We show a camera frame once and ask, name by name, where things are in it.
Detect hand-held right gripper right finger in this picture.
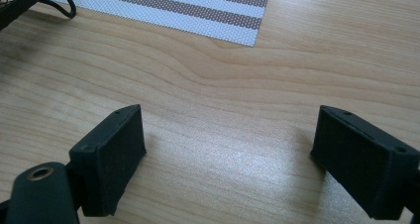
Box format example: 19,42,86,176
309,105,420,221

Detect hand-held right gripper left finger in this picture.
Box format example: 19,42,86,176
68,104,148,218

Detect striped woven placemat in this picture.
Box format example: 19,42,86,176
43,0,273,48

